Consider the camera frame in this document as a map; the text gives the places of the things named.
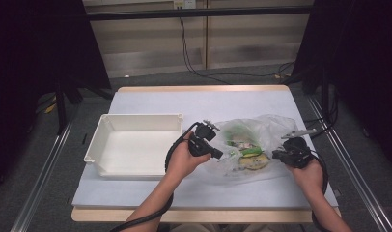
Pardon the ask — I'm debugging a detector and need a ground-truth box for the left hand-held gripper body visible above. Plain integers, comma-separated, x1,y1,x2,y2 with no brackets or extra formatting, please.
187,119,222,159

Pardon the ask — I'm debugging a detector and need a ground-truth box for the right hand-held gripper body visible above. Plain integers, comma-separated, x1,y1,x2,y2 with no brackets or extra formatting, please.
280,128,319,169

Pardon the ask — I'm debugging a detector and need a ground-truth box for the clear plastic bag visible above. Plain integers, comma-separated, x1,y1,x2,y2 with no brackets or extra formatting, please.
203,114,306,182

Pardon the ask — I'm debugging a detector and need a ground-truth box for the white plastic bin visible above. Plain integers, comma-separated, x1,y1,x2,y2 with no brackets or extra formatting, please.
83,113,184,180

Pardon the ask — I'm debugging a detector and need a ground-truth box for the person's left hand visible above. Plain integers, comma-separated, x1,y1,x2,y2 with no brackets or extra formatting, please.
165,131,212,187

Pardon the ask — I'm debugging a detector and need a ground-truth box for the person's right hand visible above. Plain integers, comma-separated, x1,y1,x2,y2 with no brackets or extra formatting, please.
287,157,325,194

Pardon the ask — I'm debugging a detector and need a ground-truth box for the bright green packet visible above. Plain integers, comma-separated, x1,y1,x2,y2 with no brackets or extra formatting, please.
240,146,265,158

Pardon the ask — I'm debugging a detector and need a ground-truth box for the pale green packet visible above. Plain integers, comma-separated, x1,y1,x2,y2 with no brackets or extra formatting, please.
223,124,250,143

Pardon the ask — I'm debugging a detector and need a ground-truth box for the pale table mat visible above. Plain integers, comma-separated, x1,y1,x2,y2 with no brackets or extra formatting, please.
71,90,339,211

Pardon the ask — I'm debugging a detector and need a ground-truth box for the wooden table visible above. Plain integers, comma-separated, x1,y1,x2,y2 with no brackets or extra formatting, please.
70,84,342,224

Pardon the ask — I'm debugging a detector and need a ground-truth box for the black curtain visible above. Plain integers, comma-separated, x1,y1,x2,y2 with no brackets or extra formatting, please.
0,0,112,194
292,0,392,168

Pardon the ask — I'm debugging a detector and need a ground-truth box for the black horizontal bar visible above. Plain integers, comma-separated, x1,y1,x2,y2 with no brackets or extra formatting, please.
86,5,314,22

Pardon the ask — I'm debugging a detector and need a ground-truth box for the black stand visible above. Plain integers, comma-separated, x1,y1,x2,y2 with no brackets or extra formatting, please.
53,84,115,136

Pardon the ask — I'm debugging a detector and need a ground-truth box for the metal floor rail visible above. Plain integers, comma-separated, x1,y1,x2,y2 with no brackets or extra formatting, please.
306,96,392,232
10,119,74,232

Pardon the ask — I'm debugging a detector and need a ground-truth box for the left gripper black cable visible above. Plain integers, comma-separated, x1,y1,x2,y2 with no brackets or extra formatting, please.
109,121,202,232

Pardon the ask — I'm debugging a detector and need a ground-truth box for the black wall cable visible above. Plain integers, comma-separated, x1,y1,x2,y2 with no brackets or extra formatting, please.
179,17,296,85

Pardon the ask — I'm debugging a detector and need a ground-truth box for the white wall socket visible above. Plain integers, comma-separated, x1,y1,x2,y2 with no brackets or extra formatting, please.
173,0,197,10

